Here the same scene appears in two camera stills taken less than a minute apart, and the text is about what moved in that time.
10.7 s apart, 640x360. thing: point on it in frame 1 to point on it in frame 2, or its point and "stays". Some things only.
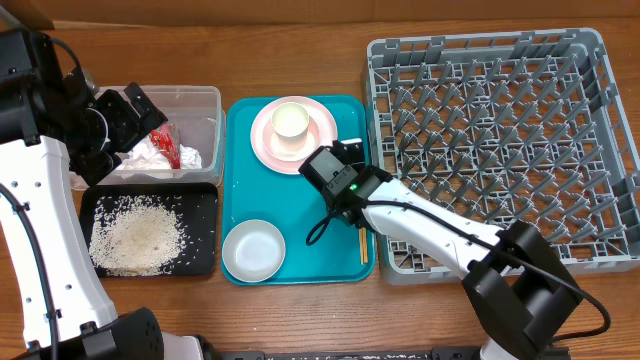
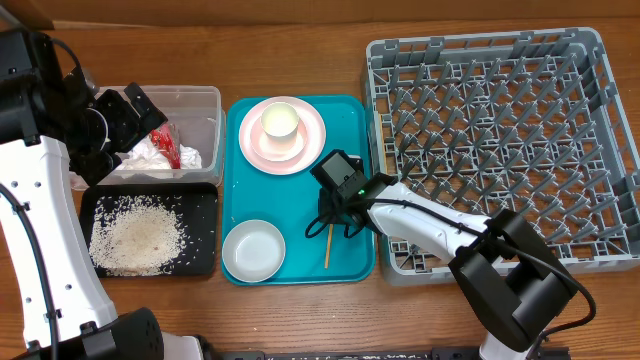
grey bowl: (253, 250) stays
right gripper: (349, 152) to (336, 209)
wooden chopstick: (365, 249) to (383, 144)
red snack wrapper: (167, 138) stays
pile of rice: (137, 236) stays
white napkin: (147, 156) stays
